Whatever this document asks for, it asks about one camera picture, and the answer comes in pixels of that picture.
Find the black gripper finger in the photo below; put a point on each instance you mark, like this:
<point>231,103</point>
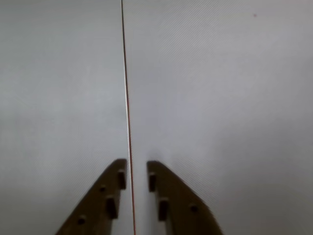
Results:
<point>181,203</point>
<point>95,203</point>

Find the grey foam mat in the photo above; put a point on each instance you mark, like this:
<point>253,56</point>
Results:
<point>220,98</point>

